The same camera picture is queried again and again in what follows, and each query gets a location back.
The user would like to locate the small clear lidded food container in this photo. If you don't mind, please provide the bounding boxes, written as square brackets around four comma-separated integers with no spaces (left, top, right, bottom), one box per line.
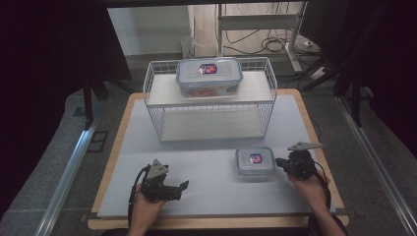
[234,146,276,183]

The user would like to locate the white metal desk frame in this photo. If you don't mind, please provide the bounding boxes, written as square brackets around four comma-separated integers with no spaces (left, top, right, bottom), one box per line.
[215,2,308,74]

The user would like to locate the large clear lidded food container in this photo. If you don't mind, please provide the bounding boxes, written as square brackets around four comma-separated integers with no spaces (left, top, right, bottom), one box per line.
[175,57,244,99]

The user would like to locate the black floor bracket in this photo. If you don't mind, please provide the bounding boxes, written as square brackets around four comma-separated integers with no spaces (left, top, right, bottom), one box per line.
[86,130,109,153]

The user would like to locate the clear plastic bag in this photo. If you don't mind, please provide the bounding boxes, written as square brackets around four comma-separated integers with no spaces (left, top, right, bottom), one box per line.
[179,34,205,61]

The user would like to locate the white wire shelf rack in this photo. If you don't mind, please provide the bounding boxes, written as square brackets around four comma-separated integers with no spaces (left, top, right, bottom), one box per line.
[143,57,278,144]

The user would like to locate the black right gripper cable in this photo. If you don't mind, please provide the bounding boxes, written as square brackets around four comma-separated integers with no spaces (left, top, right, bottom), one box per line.
[308,160,350,236]

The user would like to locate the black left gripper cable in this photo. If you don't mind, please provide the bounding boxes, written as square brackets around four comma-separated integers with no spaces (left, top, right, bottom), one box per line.
[127,164,152,228]

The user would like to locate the white cabinet panel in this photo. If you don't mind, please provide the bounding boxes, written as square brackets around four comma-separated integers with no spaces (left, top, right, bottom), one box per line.
[107,5,195,57]

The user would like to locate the white power strip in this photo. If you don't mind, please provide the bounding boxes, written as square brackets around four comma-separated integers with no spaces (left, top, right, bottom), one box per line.
[309,66,329,82]

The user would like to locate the person's right hand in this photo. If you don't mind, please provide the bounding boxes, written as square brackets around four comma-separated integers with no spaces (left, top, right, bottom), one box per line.
[287,169,329,214]

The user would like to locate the black floor cables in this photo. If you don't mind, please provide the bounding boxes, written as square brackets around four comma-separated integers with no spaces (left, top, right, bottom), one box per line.
[225,29,324,57]

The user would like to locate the black curtain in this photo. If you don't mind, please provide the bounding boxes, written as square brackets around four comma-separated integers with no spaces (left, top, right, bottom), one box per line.
[0,0,132,217]
[299,0,417,158]

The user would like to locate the person's left hand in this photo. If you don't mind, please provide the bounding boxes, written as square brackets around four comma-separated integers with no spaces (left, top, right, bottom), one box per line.
[132,182,167,227]

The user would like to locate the pale grey table mat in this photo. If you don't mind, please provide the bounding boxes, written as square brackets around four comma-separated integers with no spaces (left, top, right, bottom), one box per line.
[97,94,337,219]

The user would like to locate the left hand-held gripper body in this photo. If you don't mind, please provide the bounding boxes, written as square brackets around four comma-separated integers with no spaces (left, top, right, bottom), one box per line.
[140,158,183,203]

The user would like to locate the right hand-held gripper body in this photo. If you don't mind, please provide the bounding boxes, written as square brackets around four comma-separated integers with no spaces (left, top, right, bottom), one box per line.
[281,141,324,181]

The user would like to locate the black tripod stand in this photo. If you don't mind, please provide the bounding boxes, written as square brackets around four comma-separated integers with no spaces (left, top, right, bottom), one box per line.
[300,48,376,128]
[81,73,133,131]

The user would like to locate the aluminium rail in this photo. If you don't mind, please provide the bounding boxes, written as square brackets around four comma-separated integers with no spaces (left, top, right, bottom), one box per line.
[336,95,417,236]
[33,117,100,236]

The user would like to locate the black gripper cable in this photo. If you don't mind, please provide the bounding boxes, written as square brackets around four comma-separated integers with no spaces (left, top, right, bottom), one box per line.
[308,160,350,236]
[127,164,152,228]

